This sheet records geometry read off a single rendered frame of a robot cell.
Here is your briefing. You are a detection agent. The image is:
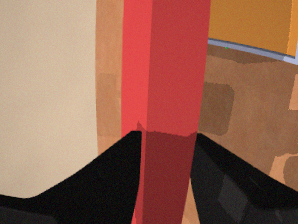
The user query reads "grey open box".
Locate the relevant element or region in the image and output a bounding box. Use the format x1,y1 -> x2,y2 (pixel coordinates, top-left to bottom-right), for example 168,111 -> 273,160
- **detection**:
208,0 -> 298,65

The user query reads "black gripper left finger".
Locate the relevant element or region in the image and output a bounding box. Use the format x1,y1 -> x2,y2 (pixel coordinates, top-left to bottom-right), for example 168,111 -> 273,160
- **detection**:
0,130 -> 142,224

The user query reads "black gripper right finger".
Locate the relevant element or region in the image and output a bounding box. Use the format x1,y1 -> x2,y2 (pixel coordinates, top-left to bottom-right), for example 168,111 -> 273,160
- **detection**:
190,133 -> 298,224

